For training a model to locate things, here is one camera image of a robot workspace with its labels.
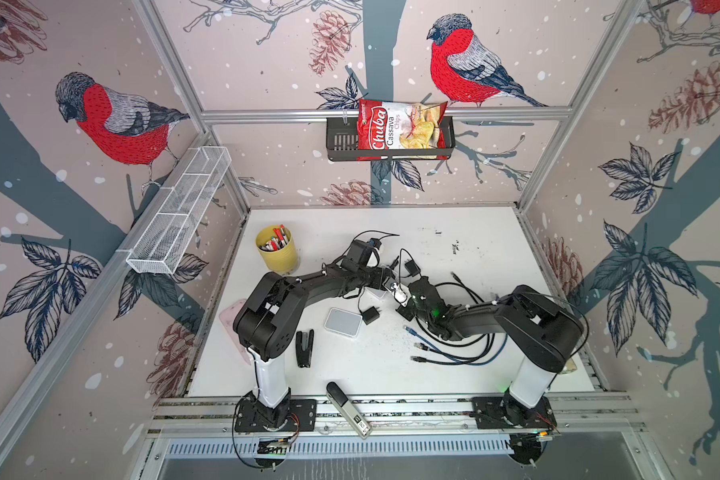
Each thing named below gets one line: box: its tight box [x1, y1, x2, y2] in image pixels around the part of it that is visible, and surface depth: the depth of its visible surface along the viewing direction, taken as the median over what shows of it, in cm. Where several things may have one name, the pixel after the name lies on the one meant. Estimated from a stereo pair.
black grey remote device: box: [326, 382, 373, 439], surface depth 73 cm
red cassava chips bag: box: [356, 99, 448, 161], surface depth 90 cm
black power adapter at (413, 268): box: [405, 259, 421, 277], surface depth 103 cm
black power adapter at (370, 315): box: [358, 287, 382, 325], surface depth 92 cm
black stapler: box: [296, 329, 314, 368], surface depth 85 cm
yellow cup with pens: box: [255, 224, 299, 274], surface depth 98 cm
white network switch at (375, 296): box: [363, 287, 398, 305], surface depth 97 cm
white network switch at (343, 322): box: [324, 307, 363, 338], surface depth 91 cm
